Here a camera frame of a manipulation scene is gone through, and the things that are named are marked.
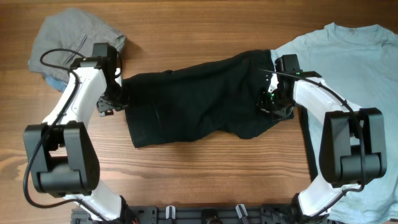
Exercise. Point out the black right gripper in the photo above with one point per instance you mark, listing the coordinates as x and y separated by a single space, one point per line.
264 109

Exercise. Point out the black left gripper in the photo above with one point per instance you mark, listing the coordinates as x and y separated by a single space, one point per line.
103 107

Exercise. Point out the black shorts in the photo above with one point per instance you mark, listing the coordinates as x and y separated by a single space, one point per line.
190 103

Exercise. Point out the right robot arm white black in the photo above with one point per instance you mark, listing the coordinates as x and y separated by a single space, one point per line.
353 146

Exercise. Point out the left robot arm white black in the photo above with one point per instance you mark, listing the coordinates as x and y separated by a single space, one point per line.
62 163

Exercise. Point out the folded blue denim garment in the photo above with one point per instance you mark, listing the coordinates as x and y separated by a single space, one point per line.
56 84

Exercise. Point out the folded grey shirt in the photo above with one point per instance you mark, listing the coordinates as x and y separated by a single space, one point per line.
72 29

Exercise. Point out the light blue t-shirt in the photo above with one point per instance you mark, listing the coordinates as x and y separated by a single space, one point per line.
360 64

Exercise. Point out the black mounting rail base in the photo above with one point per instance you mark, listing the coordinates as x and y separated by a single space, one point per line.
265 214

